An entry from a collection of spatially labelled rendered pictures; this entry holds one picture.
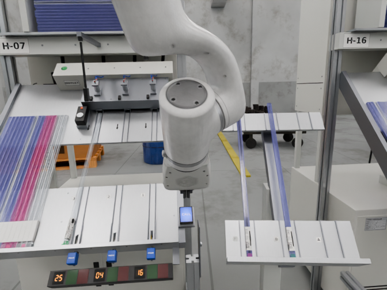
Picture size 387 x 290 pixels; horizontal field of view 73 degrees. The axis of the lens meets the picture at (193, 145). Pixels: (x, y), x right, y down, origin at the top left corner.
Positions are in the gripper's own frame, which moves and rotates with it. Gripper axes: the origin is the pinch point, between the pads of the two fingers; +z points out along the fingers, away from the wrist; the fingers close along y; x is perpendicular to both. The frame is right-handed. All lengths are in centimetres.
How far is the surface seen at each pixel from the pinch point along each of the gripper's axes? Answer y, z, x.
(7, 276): -114, 132, 8
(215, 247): 23, 143, 21
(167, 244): -5.6, 21.0, -7.1
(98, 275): -25.0, 22.4, -14.1
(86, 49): -38, 8, 70
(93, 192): -29.8, 21.5, 10.9
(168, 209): -5.4, 21.5, 3.8
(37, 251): -42.3, 20.4, -7.2
